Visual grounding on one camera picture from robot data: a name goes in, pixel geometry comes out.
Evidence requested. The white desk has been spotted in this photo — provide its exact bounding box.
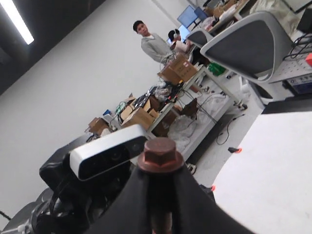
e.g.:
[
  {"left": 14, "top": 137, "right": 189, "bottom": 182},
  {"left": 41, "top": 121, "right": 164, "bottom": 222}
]
[{"left": 146, "top": 65, "right": 248, "bottom": 159}]

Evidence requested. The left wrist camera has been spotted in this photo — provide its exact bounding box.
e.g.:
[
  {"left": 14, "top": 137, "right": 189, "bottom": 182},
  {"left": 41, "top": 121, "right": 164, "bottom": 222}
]
[{"left": 69, "top": 124, "right": 149, "bottom": 181}]

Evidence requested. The person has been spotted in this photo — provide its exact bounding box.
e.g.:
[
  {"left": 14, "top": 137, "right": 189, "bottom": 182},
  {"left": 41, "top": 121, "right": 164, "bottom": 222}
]
[
  {"left": 167, "top": 29, "right": 194, "bottom": 53},
  {"left": 133, "top": 20, "right": 175, "bottom": 64}
]

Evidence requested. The copper hex flange bolt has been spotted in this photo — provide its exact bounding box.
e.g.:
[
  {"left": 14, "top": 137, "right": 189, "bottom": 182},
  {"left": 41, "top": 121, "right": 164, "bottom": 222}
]
[{"left": 137, "top": 137, "right": 184, "bottom": 234}]

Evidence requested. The grey office chair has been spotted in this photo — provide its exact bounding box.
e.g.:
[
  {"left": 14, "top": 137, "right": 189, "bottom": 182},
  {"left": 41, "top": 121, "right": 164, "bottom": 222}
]
[
  {"left": 199, "top": 11, "right": 295, "bottom": 84},
  {"left": 186, "top": 28, "right": 215, "bottom": 48}
]

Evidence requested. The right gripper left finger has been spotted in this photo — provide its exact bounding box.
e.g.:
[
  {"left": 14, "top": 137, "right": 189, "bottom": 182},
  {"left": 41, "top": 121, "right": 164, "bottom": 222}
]
[{"left": 84, "top": 168, "right": 152, "bottom": 234}]

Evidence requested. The metal bench with holes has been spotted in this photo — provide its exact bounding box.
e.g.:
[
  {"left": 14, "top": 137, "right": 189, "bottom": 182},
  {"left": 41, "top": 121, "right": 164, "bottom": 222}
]
[{"left": 268, "top": 58, "right": 312, "bottom": 85}]

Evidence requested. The ceiling light strip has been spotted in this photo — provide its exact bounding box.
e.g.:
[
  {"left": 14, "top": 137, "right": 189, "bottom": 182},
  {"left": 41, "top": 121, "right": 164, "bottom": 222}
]
[{"left": 0, "top": 0, "right": 35, "bottom": 45}]

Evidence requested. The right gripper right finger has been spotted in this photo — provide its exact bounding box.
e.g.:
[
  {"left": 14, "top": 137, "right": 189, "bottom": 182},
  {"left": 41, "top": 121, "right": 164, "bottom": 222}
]
[{"left": 171, "top": 165, "right": 250, "bottom": 234}]

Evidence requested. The cardboard box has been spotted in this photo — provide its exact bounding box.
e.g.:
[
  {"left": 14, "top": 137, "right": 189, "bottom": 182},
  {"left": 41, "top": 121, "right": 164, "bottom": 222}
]
[
  {"left": 157, "top": 54, "right": 198, "bottom": 85},
  {"left": 120, "top": 106, "right": 157, "bottom": 130},
  {"left": 88, "top": 117, "right": 110, "bottom": 134}
]

